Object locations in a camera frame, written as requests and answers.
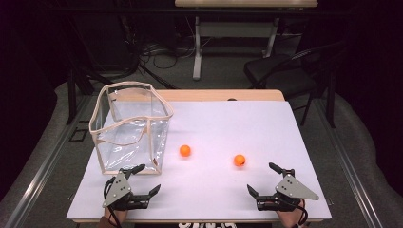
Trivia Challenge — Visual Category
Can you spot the tangle of floor cables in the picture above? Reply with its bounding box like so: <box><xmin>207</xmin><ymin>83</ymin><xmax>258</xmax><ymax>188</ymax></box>
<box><xmin>139</xmin><ymin>39</ymin><xmax>199</xmax><ymax>70</ymax></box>

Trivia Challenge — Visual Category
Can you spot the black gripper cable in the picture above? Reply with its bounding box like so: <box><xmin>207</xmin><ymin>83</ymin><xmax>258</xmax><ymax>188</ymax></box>
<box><xmin>289</xmin><ymin>199</ymin><xmax>310</xmax><ymax>227</ymax></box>
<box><xmin>103</xmin><ymin>176</ymin><xmax>124</xmax><ymax>228</ymax></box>

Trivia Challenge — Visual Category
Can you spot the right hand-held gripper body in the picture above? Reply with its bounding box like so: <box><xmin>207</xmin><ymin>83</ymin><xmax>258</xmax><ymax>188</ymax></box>
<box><xmin>257</xmin><ymin>173</ymin><xmax>320</xmax><ymax>213</ymax></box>

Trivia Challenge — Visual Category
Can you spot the silver floor rail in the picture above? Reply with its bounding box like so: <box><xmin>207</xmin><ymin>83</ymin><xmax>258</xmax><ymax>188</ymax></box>
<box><xmin>4</xmin><ymin>94</ymin><xmax>94</xmax><ymax>228</ymax></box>
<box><xmin>313</xmin><ymin>98</ymin><xmax>385</xmax><ymax>228</ymax></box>

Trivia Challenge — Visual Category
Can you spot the black metal stand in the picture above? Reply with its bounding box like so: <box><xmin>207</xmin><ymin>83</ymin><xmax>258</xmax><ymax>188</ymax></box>
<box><xmin>65</xmin><ymin>67</ymin><xmax>81</xmax><ymax>125</ymax></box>

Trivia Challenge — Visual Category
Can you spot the person's left hand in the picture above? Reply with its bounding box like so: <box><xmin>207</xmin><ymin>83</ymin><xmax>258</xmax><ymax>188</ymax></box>
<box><xmin>98</xmin><ymin>207</ymin><xmax>129</xmax><ymax>228</ymax></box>

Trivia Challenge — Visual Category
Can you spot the white-legged desk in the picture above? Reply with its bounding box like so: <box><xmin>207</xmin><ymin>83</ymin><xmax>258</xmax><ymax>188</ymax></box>
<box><xmin>174</xmin><ymin>0</ymin><xmax>318</xmax><ymax>81</ymax></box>

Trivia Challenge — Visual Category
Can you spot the person's right hand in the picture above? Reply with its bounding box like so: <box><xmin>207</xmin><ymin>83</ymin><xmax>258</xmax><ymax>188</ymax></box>
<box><xmin>275</xmin><ymin>205</ymin><xmax>311</xmax><ymax>228</ymax></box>

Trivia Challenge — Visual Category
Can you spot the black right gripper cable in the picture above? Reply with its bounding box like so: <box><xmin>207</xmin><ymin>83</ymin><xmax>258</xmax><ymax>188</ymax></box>
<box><xmin>289</xmin><ymin>199</ymin><xmax>310</xmax><ymax>227</ymax></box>

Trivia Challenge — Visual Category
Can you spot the black chair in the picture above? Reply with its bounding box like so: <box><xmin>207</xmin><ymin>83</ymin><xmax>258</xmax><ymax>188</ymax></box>
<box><xmin>242</xmin><ymin>41</ymin><xmax>350</xmax><ymax>127</ymax></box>

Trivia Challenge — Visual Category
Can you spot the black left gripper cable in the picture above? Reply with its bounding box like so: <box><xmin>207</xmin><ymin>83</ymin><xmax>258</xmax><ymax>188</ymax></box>
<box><xmin>103</xmin><ymin>176</ymin><xmax>124</xmax><ymax>228</ymax></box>

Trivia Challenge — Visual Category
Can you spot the person's black printed shirt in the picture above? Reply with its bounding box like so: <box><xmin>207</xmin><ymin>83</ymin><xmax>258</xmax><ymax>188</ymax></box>
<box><xmin>134</xmin><ymin>221</ymin><xmax>281</xmax><ymax>228</ymax></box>

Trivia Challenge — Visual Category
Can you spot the wooden table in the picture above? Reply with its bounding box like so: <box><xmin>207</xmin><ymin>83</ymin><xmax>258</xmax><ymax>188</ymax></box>
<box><xmin>67</xmin><ymin>88</ymin><xmax>333</xmax><ymax>224</ymax></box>

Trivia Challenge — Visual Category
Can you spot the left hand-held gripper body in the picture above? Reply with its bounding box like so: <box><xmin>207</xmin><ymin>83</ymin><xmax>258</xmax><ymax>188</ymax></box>
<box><xmin>102</xmin><ymin>170</ymin><xmax>150</xmax><ymax>213</ymax></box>

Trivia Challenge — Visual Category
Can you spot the transparent bag with beige trim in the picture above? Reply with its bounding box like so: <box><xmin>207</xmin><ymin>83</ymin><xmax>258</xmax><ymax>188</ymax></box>
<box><xmin>88</xmin><ymin>81</ymin><xmax>175</xmax><ymax>176</ymax></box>

